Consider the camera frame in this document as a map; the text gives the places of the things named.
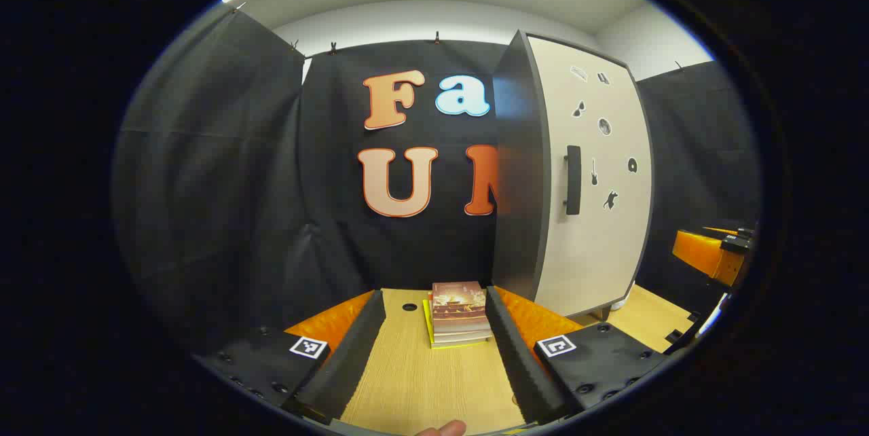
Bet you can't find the yellow book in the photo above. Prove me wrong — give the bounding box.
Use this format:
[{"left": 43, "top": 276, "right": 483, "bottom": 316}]
[{"left": 422, "top": 299, "right": 491, "bottom": 350}]

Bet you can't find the black door handle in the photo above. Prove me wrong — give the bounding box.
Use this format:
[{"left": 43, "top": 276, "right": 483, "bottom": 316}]
[{"left": 563, "top": 145, "right": 583, "bottom": 216}]

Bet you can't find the grey cabinet door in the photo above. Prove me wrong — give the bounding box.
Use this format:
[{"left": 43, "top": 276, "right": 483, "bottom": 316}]
[{"left": 528, "top": 35, "right": 652, "bottom": 318}]

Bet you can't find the white paged book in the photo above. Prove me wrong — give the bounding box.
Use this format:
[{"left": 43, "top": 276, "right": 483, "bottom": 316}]
[{"left": 432, "top": 327, "right": 493, "bottom": 346}]

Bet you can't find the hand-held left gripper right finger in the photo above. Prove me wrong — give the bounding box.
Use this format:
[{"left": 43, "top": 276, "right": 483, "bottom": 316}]
[{"left": 485, "top": 285, "right": 669, "bottom": 426}]

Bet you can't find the black backdrop cloth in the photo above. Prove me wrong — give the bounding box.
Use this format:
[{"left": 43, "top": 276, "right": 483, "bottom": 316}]
[{"left": 112, "top": 5, "right": 761, "bottom": 355}]

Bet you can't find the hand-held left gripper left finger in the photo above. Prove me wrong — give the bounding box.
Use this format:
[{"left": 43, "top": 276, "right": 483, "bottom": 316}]
[{"left": 193, "top": 290, "right": 386, "bottom": 426}]

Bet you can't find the grey cabinet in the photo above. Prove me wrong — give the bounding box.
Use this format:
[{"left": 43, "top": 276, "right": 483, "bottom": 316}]
[{"left": 492, "top": 30, "right": 656, "bottom": 320}]

